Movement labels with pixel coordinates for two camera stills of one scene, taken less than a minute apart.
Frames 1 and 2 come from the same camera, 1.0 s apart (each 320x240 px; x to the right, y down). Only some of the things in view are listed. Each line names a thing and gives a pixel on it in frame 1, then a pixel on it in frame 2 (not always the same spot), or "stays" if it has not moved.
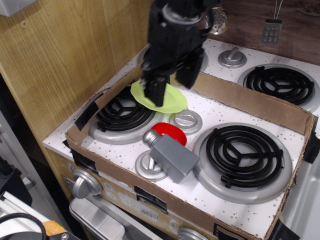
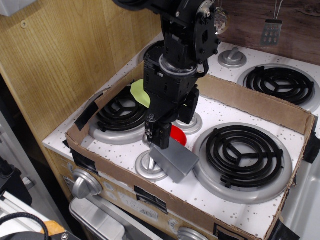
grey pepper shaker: x=173 y=159 stays
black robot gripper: x=176 y=31 to x=165 y=91
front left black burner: x=122 y=112 stays
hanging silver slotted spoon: x=220 y=20 stays
